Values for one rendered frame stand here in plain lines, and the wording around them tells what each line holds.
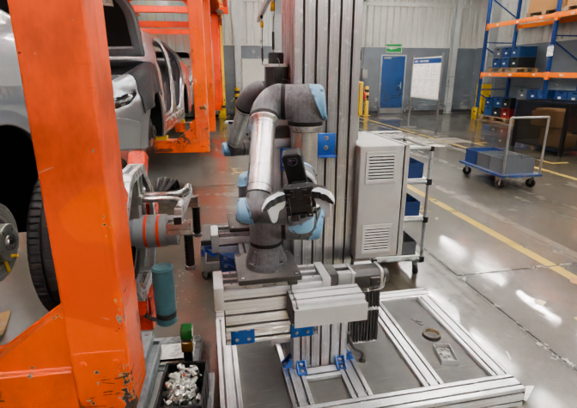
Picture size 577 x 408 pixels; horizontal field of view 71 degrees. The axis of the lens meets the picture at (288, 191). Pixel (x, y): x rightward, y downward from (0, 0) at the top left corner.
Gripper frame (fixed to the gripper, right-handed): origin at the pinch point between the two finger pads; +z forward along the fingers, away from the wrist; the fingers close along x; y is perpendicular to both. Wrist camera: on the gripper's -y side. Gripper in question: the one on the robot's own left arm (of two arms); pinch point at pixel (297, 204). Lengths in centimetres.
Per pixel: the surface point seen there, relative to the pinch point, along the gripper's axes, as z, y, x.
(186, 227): -62, 24, 48
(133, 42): -387, -83, 183
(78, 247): -14, 10, 59
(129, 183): -65, 5, 67
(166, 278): -64, 46, 61
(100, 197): -16, -3, 51
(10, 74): -77, -41, 108
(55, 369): -14, 46, 77
